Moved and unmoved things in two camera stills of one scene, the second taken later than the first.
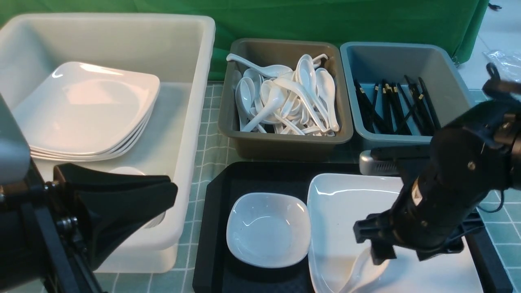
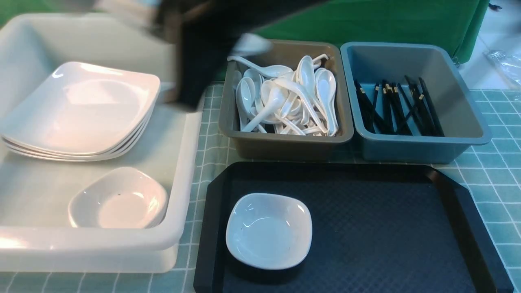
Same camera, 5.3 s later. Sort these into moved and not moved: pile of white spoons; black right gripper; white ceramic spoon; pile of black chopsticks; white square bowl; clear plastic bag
Moved: white ceramic spoon; black right gripper
Not moved: white square bowl; clear plastic bag; pile of black chopsticks; pile of white spoons
